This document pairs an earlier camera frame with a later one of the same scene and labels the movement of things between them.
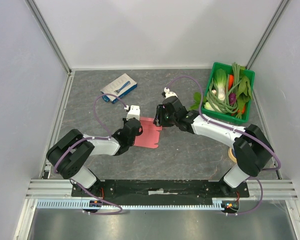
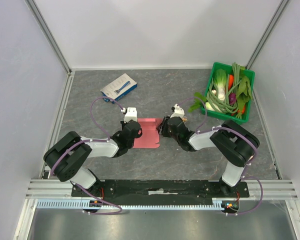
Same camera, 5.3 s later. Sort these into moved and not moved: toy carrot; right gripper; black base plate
Moved: right gripper
Not moved: toy carrot; black base plate
